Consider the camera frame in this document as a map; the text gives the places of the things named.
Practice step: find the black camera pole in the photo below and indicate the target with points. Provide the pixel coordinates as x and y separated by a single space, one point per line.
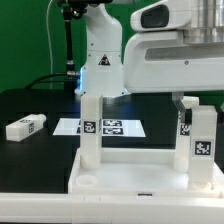
71 73

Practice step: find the white front fence bar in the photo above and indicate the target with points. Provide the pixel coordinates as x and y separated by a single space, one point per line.
67 209

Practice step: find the white tag sheet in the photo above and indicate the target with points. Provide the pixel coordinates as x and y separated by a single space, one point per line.
110 127

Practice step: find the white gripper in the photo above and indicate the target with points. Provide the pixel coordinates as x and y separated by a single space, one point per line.
178 47

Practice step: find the white desk top panel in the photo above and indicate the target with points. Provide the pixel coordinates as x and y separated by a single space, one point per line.
138 172

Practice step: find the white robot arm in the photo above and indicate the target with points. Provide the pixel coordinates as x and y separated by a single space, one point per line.
103 71

